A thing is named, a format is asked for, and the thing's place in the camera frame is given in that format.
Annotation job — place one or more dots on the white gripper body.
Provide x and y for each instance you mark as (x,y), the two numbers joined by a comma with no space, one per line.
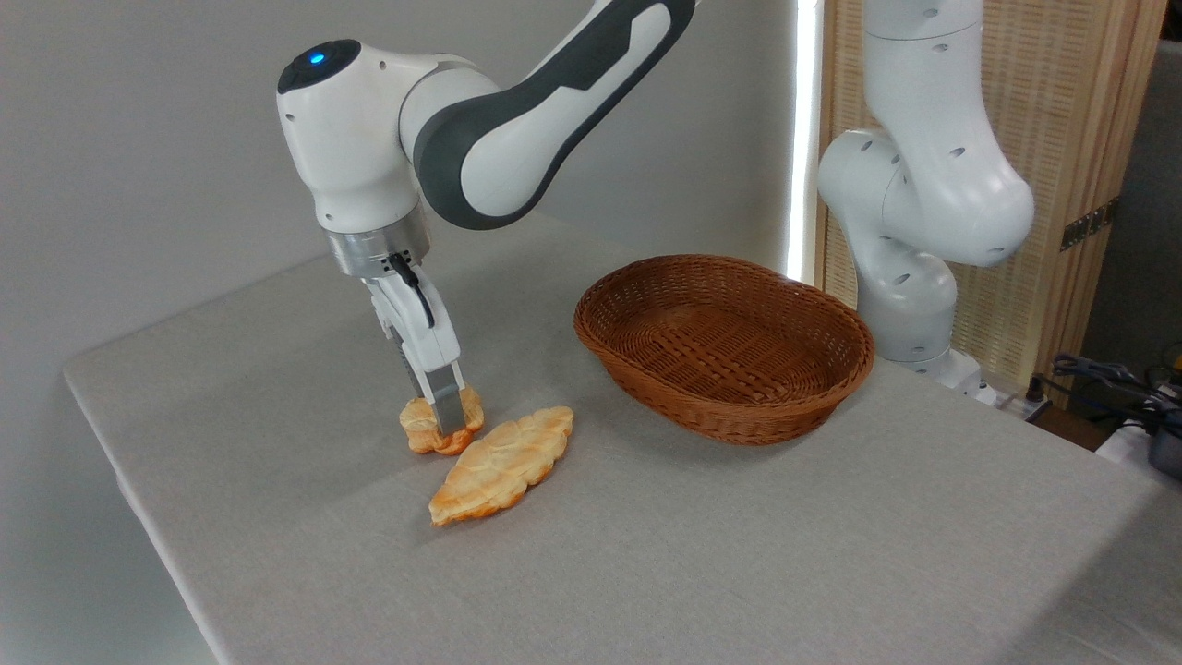
(434,342)

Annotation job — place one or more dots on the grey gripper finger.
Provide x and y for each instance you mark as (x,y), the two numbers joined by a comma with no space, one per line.
(416,380)
(450,402)

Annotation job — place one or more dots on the small round bread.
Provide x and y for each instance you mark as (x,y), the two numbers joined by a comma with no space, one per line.
(420,432)

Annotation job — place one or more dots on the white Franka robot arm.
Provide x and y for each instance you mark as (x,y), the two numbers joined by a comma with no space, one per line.
(351,139)

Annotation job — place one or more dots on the long croissant bread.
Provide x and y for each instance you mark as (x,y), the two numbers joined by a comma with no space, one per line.
(499,466)

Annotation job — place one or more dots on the brown wicker basket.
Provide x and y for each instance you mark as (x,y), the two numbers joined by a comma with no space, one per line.
(729,369)

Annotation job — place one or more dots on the grey tablecloth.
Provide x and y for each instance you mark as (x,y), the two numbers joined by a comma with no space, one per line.
(646,554)

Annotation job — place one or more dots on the white power strip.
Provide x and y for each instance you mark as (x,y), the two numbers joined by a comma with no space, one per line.
(1020,404)

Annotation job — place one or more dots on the metal screen hinge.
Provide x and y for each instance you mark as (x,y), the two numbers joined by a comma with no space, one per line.
(1090,224)

